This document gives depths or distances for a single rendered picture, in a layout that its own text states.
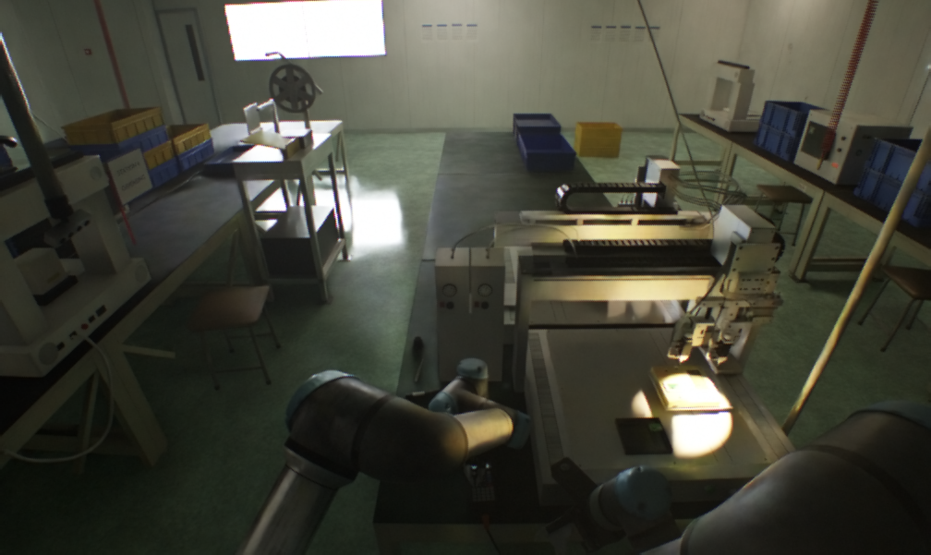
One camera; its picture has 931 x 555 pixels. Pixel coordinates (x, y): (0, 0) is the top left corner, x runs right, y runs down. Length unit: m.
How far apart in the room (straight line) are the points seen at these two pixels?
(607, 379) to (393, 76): 7.26
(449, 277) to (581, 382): 0.54
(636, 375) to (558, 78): 7.10
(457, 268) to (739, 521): 1.09
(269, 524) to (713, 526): 0.53
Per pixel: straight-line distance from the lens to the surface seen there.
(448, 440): 0.68
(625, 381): 1.58
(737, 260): 1.38
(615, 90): 8.60
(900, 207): 1.35
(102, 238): 2.51
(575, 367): 1.59
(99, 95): 10.18
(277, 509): 0.72
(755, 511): 0.42
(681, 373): 1.61
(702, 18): 8.98
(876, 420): 0.50
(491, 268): 1.37
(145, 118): 4.26
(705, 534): 0.45
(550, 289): 1.37
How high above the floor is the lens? 1.89
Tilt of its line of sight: 29 degrees down
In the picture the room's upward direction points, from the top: 1 degrees counter-clockwise
